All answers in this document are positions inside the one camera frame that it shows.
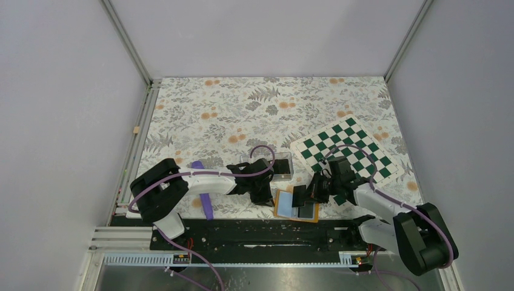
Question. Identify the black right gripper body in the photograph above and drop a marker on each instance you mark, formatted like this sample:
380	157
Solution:
325	187

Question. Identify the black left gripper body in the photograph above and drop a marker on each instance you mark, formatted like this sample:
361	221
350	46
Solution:
256	185

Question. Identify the orange leather card holder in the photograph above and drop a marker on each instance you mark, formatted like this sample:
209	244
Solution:
285	209

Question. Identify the clear acrylic card box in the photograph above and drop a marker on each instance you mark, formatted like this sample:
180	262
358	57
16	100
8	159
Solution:
263	160

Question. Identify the black credit card stack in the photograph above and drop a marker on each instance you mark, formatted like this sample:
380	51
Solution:
281	170

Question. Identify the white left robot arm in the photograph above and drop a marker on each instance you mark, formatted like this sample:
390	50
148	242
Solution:
157	192

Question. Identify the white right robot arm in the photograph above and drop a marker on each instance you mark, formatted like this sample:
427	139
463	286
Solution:
419	235

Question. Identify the green white chessboard mat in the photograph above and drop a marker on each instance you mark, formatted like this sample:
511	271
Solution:
350	139

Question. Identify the floral patterned table mat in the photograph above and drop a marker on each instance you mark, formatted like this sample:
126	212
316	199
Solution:
215	120

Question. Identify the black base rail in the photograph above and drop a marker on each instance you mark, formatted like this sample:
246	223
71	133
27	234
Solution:
275	241

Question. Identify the left aluminium frame post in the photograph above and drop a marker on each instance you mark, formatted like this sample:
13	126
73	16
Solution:
126	41

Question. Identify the aluminium frame post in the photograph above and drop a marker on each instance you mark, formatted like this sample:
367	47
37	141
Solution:
126	41
404	45

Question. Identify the right aluminium frame post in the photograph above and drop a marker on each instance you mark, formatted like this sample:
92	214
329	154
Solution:
404	45

